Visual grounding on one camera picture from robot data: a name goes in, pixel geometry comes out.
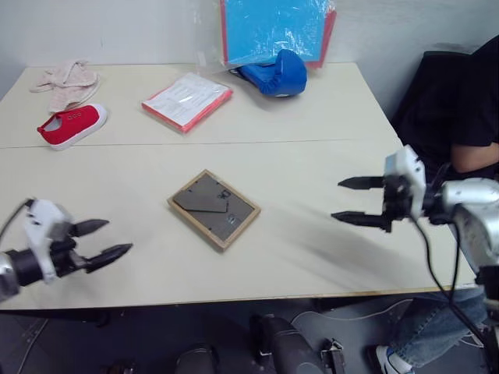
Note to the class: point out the blue board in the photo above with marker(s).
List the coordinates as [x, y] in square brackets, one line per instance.
[269, 29]

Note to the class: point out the small dark rounded shape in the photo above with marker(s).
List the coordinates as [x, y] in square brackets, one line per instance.
[197, 360]

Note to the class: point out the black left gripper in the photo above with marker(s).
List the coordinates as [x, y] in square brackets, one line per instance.
[64, 253]

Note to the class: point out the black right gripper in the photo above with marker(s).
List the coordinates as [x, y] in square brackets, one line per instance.
[398, 196]

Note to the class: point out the white and blue sneaker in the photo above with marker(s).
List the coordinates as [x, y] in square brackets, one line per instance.
[390, 360]

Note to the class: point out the wooden picture frame face down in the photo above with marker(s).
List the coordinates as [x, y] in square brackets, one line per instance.
[214, 210]

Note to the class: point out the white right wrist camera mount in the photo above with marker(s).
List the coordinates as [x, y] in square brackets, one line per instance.
[407, 163]

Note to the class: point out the large dark rounded shape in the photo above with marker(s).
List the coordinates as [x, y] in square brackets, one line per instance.
[288, 346]

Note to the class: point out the red canvas shoe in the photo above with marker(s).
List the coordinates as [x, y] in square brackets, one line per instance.
[74, 124]

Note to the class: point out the person's bare forearm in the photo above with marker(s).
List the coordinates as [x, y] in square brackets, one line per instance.
[473, 157]

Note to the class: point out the black metal bracket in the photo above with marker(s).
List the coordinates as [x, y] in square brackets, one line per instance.
[332, 356]

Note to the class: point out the person in black shirt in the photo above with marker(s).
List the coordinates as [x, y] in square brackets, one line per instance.
[440, 113]

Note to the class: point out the red paper pack in plastic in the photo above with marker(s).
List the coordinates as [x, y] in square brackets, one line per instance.
[187, 101]

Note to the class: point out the blue boxing glove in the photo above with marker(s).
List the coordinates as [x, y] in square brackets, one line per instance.
[282, 76]

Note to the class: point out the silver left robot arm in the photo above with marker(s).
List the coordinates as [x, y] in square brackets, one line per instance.
[15, 269]

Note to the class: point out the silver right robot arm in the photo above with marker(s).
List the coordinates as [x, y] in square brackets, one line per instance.
[471, 210]

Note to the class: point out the pink cloth garment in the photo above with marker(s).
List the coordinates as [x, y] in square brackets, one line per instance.
[68, 83]

